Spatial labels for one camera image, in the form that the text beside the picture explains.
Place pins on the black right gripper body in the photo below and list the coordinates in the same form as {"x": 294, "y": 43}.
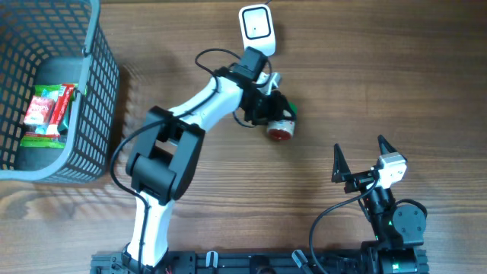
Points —
{"x": 360, "y": 180}

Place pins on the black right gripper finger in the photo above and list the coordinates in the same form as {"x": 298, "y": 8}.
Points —
{"x": 341, "y": 171}
{"x": 384, "y": 146}

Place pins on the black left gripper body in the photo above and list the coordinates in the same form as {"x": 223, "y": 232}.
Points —
{"x": 278, "y": 107}

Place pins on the green lid jar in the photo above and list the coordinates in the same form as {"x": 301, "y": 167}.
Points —
{"x": 282, "y": 130}

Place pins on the red snack stick packet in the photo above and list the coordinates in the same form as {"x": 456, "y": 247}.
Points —
{"x": 60, "y": 108}

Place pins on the green candy bag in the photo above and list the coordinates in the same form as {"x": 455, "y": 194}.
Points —
{"x": 33, "y": 140}

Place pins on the small red white box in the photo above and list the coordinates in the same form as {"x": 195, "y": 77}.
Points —
{"x": 39, "y": 111}

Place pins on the teal packet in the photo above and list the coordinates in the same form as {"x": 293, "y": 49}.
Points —
{"x": 56, "y": 93}

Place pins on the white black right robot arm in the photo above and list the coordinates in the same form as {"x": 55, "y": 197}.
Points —
{"x": 398, "y": 225}

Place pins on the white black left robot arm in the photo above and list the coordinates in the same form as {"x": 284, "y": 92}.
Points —
{"x": 167, "y": 148}

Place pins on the white barcode scanner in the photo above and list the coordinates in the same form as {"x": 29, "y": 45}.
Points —
{"x": 257, "y": 29}

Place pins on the grey plastic mesh basket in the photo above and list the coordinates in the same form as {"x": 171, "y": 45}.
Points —
{"x": 49, "y": 43}

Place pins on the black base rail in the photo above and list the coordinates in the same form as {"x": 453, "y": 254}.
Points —
{"x": 333, "y": 261}

